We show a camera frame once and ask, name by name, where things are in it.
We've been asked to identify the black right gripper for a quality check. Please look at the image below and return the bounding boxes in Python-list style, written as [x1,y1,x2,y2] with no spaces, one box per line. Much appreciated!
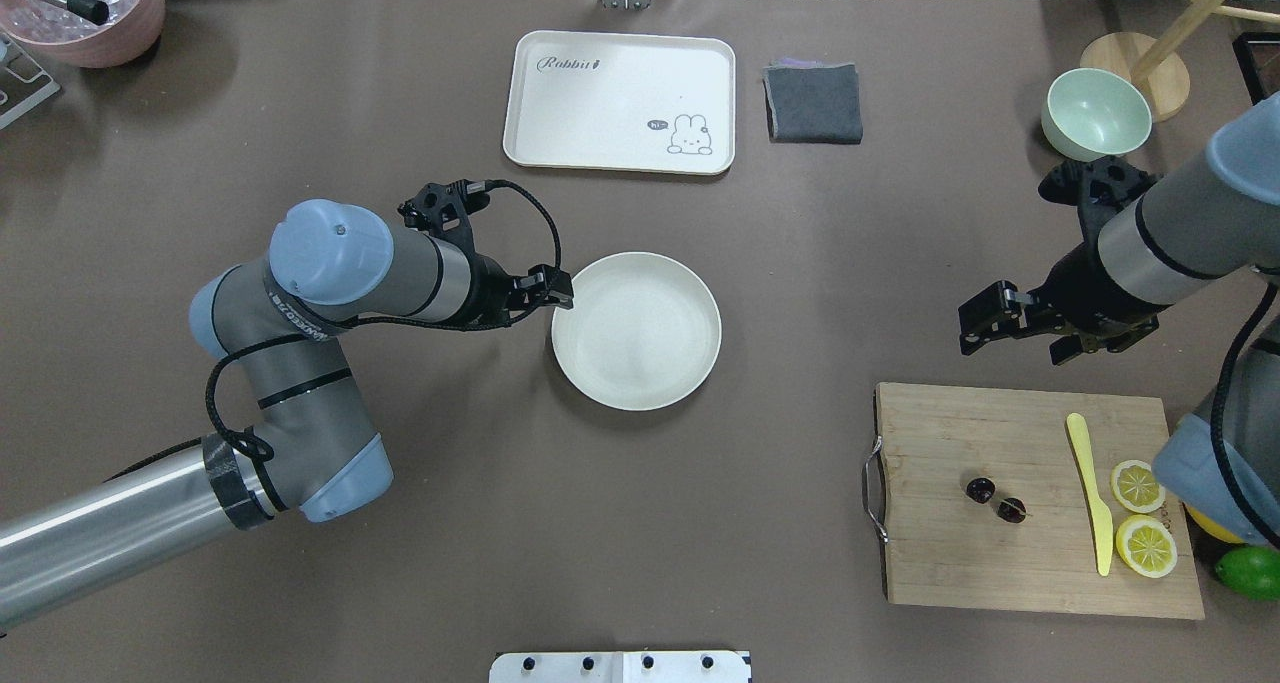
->
[957,246,1164,367]

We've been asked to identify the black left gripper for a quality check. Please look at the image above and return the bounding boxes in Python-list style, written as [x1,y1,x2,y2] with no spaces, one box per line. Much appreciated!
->
[470,258,573,326]

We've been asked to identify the white round plate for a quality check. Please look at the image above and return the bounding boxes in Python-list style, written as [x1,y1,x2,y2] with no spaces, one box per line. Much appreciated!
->
[550,251,723,411]

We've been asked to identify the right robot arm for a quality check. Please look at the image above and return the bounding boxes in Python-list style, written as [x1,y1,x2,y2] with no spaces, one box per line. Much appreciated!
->
[957,96,1279,547]

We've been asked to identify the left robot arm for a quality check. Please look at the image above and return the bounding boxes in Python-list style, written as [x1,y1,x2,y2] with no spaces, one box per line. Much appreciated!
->
[3,188,572,633]

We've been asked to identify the dark red cherry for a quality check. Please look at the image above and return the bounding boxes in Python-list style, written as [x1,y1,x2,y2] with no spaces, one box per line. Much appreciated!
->
[996,498,1028,524]
[964,477,996,505]

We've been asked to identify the cream rabbit tray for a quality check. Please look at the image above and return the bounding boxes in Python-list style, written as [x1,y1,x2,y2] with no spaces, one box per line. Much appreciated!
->
[502,29,736,177]

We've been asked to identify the yellow plastic knife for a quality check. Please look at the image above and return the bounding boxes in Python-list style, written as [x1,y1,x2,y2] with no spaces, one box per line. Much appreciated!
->
[1065,411,1115,577]

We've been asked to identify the wooden cutting board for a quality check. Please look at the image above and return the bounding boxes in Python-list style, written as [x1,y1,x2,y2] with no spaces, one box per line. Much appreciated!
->
[867,382,1204,620]

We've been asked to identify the lemon slice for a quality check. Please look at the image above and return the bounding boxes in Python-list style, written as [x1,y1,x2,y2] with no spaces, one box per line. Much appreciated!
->
[1110,459,1167,515]
[1114,514,1178,579]

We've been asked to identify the mint green bowl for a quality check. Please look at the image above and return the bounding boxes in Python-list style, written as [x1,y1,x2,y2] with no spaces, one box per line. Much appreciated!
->
[1039,68,1153,162]

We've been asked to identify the wooden mug tree stand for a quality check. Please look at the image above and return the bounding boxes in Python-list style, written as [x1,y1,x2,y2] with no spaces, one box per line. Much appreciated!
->
[1079,0,1279,122]

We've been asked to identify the grey folded cloth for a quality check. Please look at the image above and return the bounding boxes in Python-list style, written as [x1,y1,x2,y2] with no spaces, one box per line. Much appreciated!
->
[763,59,864,145]

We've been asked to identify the green lime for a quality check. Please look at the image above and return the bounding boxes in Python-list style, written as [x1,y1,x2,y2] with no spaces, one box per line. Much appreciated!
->
[1213,546,1279,601]

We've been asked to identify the pink bowl with ice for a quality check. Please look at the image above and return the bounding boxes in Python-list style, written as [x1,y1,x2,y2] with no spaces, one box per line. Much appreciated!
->
[1,0,166,69]

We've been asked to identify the white cup rack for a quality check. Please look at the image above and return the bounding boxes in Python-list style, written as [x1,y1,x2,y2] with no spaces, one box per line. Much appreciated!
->
[0,33,61,130]

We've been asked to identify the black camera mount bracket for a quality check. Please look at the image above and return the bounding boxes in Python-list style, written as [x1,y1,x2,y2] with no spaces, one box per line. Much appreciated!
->
[397,180,490,249]

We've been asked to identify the white pillar mount base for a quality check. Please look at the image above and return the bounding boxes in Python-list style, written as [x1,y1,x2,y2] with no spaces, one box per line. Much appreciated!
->
[488,650,753,682]

